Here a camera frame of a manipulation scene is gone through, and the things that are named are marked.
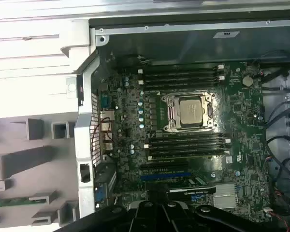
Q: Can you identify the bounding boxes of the thin red wire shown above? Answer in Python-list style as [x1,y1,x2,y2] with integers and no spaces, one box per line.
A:
[91,117,112,145]

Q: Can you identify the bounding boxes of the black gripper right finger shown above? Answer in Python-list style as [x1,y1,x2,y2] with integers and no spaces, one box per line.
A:
[159,185,290,232]

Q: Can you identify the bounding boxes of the black expansion slot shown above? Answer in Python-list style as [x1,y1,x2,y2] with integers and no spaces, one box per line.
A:
[140,163,188,171]

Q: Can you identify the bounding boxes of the green motherboard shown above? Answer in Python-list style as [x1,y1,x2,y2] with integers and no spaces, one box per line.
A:
[96,55,269,218]

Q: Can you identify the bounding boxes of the silver CPU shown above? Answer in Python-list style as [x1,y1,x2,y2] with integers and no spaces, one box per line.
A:
[179,98,208,129]

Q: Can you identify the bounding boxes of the grey parts rack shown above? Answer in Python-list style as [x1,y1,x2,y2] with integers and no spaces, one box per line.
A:
[0,116,80,232]

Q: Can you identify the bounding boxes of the RAM slot white latches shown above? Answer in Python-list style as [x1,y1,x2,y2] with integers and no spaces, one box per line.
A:
[147,150,230,161]
[137,64,225,74]
[138,75,226,85]
[144,138,232,149]

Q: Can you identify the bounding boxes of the blue expansion slot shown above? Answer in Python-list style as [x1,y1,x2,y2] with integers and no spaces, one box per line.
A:
[140,172,191,177]

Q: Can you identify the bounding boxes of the black graphics card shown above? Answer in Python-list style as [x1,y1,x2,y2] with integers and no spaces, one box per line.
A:
[145,175,217,203]

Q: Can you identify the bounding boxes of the black wire bundle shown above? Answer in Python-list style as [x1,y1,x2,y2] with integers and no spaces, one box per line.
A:
[258,49,290,218]

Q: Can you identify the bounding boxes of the silver finned heatsink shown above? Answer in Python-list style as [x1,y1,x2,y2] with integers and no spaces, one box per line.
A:
[213,183,239,209]

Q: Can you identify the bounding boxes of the metal CPU socket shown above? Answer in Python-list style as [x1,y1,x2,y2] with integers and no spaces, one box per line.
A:
[160,90,217,133]

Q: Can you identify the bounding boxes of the green RAM stick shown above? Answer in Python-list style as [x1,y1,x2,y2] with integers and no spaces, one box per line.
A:
[0,197,31,208]

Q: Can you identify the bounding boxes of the open black PC case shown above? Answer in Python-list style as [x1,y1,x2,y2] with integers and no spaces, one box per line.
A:
[73,14,290,232]

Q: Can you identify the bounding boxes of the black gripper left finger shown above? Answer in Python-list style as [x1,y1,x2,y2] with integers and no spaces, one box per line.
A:
[59,185,171,232]

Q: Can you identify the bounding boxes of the white label sticker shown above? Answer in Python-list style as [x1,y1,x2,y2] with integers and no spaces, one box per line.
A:
[213,30,240,39]

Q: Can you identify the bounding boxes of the round coin battery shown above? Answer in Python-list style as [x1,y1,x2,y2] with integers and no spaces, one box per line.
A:
[242,75,254,87]

